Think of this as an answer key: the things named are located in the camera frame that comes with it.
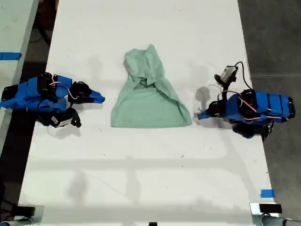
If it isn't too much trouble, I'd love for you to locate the pale green t-shirt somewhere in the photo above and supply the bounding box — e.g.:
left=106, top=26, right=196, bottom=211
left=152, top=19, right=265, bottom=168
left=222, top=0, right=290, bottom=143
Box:
left=110, top=43, right=193, bottom=129

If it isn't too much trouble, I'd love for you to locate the long blue tape strip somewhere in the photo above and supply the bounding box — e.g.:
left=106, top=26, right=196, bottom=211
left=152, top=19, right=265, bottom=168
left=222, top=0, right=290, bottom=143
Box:
left=0, top=52, right=23, bottom=62

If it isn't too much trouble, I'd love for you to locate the white side table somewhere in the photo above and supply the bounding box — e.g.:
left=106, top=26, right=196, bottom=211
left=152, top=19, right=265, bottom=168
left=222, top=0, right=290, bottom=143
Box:
left=0, top=0, right=40, bottom=151

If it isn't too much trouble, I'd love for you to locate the short blue tape strip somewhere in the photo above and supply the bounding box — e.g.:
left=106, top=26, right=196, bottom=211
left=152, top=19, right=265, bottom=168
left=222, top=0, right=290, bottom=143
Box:
left=260, top=189, right=276, bottom=199

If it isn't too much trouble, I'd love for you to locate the black camera box with label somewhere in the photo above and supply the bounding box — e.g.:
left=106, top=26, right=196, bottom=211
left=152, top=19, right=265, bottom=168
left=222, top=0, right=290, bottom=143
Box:
left=39, top=108, right=83, bottom=129
left=214, top=65, right=238, bottom=87

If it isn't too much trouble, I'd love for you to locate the black camera cable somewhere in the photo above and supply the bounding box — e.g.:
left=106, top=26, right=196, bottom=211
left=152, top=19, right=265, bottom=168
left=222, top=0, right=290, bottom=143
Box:
left=234, top=61, right=253, bottom=91

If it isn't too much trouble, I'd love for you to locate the black floor cable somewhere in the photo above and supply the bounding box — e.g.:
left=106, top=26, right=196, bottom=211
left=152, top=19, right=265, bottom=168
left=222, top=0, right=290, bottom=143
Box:
left=30, top=22, right=49, bottom=43

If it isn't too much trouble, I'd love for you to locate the black box on metal bracket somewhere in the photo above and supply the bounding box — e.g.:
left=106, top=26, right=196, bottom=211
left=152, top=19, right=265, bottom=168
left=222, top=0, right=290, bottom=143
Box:
left=249, top=202, right=287, bottom=226
left=10, top=205, right=46, bottom=224

